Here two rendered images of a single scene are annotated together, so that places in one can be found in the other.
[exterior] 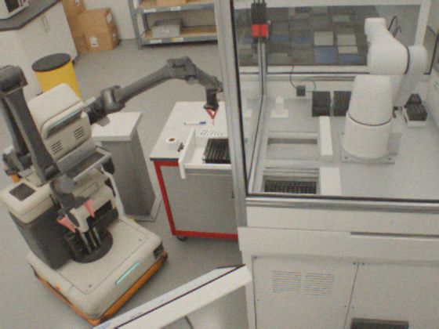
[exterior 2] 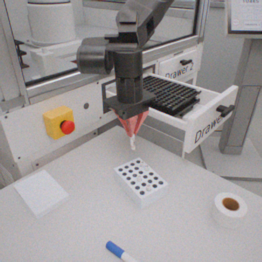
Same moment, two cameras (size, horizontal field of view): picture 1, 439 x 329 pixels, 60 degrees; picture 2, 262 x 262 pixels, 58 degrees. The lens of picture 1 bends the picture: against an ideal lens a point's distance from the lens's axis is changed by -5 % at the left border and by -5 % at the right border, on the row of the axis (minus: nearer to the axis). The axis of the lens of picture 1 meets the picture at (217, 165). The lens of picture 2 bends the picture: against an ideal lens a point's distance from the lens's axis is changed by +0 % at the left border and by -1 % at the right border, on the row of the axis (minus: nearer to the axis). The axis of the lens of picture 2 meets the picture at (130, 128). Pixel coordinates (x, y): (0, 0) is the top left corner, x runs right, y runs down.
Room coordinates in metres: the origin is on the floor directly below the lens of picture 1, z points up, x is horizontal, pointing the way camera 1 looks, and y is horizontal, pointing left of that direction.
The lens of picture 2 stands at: (2.31, 0.20, 1.23)
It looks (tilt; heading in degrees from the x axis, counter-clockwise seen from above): 33 degrees down; 208
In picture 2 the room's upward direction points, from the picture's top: straight up
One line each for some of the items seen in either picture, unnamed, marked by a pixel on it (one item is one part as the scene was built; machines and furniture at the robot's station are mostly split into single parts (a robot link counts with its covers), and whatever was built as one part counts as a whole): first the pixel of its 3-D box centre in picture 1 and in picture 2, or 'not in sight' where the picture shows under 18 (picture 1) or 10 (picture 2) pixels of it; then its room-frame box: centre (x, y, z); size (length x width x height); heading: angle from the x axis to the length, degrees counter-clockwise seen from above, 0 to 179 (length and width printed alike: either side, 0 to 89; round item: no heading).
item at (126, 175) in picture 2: (209, 136); (140, 181); (1.91, 0.02, 0.78); 0.12 x 0.08 x 0.04; 62
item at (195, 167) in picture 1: (229, 154); (156, 98); (1.60, -0.07, 0.86); 0.40 x 0.26 x 0.06; 76
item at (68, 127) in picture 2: not in sight; (66, 126); (1.90, -0.21, 0.88); 0.04 x 0.03 x 0.04; 166
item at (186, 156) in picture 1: (188, 152); (213, 116); (1.65, 0.14, 0.87); 0.29 x 0.02 x 0.11; 166
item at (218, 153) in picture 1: (227, 153); (158, 97); (1.60, -0.06, 0.87); 0.22 x 0.18 x 0.06; 76
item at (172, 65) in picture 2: not in sight; (178, 67); (1.26, -0.09, 0.87); 0.29 x 0.02 x 0.11; 166
